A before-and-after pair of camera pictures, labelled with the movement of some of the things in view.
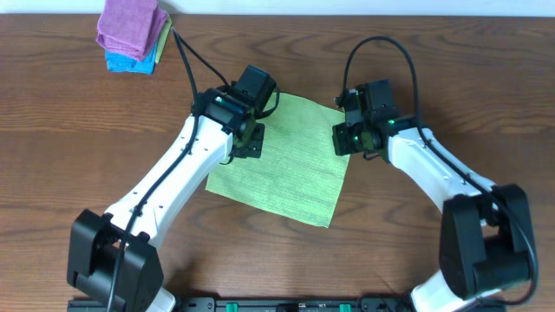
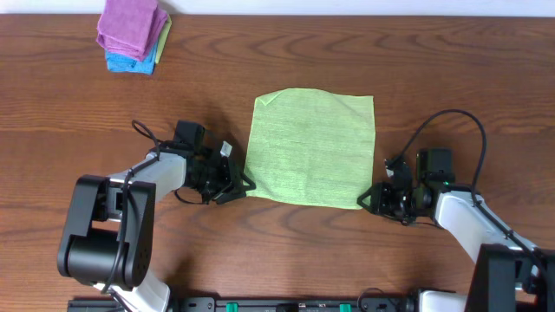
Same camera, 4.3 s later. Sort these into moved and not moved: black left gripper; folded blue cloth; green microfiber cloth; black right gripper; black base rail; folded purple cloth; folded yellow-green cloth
Moved: green microfiber cloth; black right gripper; black left gripper
Not moved: folded purple cloth; folded yellow-green cloth; folded blue cloth; black base rail
